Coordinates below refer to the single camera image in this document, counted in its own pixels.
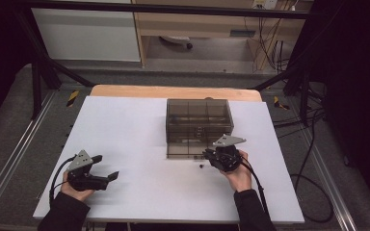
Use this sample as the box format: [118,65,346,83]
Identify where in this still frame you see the left hand-held gripper cable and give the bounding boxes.
[48,154,78,208]

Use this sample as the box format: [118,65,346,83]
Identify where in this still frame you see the white power strip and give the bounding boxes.
[251,0,278,10]

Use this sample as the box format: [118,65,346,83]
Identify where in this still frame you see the right hand-held gripper cable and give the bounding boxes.
[240,160,271,222]

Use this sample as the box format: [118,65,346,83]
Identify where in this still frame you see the bundle of hanging cables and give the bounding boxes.
[244,13,300,74]

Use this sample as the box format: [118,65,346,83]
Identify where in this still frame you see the white cabinet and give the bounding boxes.
[30,8,142,63]

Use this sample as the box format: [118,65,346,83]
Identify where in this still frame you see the black metal frame struts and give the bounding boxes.
[13,13,96,120]
[251,64,327,128]

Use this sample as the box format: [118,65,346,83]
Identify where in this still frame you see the aluminium rail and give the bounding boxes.
[0,90,58,219]
[302,128,358,231]

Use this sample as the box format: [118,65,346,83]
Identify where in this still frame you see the hand-held gripper cable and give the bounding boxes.
[48,154,78,208]
[240,160,271,222]

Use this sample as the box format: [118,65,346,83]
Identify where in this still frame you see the office chair base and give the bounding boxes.
[158,36,194,51]

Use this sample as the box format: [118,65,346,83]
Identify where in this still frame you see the yellow black tape strip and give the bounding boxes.
[273,95,290,111]
[66,90,80,108]

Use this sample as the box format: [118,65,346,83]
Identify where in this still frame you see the light wooden desk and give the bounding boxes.
[131,0,314,68]

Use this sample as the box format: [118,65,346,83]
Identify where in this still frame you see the black curtain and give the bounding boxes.
[0,0,35,139]
[288,0,370,222]

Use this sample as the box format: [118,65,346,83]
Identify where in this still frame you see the white board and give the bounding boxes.
[33,95,305,224]

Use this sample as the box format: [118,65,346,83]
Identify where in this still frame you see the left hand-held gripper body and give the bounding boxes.
[66,149,110,193]

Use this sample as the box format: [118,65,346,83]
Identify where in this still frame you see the wooden table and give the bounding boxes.
[90,84,264,103]

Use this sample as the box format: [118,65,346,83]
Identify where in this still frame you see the black looped floor cable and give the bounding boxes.
[289,109,335,224]

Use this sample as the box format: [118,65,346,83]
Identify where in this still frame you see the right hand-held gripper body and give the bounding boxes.
[207,134,247,173]

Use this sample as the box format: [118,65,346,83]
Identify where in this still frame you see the person's right hand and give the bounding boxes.
[220,149,253,193]

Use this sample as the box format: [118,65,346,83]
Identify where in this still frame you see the person's left hand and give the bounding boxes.
[60,171,96,202]

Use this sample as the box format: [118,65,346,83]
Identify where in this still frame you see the smoky plastic drawer box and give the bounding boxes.
[165,98,235,144]

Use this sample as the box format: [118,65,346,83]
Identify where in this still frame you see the black metal crossbar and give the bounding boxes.
[22,1,312,19]

